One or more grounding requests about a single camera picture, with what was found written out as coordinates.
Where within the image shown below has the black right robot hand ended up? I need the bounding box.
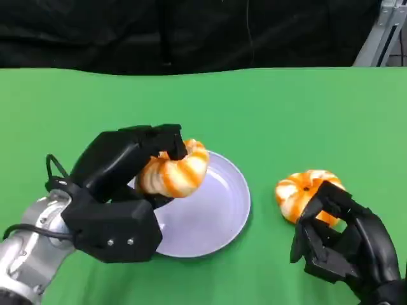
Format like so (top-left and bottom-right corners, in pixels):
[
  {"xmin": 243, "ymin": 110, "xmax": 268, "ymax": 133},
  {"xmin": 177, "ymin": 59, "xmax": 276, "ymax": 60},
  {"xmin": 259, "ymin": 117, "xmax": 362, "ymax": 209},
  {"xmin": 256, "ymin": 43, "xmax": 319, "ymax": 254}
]
[{"xmin": 289, "ymin": 180, "xmax": 407, "ymax": 305}]

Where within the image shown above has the black backdrop curtain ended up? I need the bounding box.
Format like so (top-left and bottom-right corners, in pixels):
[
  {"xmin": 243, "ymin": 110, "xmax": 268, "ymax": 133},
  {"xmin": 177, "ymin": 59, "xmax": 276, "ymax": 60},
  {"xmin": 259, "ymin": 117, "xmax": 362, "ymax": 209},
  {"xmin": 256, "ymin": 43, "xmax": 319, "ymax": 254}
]
[{"xmin": 0, "ymin": 0, "xmax": 382, "ymax": 76}]

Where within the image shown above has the lilac plate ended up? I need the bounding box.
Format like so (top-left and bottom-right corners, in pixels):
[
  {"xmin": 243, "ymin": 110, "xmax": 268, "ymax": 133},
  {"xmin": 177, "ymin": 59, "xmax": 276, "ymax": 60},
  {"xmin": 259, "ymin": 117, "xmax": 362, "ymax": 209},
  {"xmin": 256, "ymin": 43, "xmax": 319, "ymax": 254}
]
[{"xmin": 127, "ymin": 151, "xmax": 251, "ymax": 259}]

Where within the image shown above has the orange and white bread roll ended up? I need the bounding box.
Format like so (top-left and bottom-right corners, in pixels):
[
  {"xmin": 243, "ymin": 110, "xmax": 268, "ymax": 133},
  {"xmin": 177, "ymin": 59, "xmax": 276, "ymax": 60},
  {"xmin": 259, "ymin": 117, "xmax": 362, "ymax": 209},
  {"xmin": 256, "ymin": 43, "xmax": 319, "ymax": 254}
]
[
  {"xmin": 135, "ymin": 139, "xmax": 210, "ymax": 199},
  {"xmin": 274, "ymin": 170, "xmax": 347, "ymax": 228}
]

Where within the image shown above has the green table cloth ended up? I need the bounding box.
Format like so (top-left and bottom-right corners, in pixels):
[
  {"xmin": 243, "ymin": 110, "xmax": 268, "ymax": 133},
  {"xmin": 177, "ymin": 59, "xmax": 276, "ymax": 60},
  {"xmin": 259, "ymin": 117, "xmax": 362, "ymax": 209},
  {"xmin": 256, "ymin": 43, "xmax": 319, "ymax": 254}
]
[{"xmin": 0, "ymin": 67, "xmax": 407, "ymax": 305}]

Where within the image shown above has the aluminium frame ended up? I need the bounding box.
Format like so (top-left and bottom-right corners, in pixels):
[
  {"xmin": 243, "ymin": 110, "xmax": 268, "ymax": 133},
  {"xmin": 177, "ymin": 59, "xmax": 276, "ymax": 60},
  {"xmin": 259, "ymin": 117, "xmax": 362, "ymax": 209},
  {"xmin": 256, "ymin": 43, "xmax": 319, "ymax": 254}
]
[{"xmin": 351, "ymin": 0, "xmax": 407, "ymax": 68}]

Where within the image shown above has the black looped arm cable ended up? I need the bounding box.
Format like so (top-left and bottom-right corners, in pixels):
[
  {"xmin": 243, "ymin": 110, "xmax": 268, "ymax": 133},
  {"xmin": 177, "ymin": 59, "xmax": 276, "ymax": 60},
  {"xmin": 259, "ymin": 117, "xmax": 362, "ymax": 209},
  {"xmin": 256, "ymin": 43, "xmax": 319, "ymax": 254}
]
[{"xmin": 45, "ymin": 153, "xmax": 71, "ymax": 191}]

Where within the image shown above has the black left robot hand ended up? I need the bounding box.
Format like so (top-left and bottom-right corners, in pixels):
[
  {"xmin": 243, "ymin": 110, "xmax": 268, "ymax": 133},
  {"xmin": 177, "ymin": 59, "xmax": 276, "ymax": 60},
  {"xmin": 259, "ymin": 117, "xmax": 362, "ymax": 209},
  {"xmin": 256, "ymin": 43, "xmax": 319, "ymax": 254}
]
[{"xmin": 67, "ymin": 123, "xmax": 188, "ymax": 210}]

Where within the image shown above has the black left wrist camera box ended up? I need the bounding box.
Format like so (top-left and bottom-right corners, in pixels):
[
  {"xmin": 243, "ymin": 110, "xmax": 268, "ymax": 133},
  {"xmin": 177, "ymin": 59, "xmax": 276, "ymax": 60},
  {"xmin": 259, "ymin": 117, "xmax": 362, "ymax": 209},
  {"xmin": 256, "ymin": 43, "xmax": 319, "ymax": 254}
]
[{"xmin": 60, "ymin": 186, "xmax": 163, "ymax": 264}]

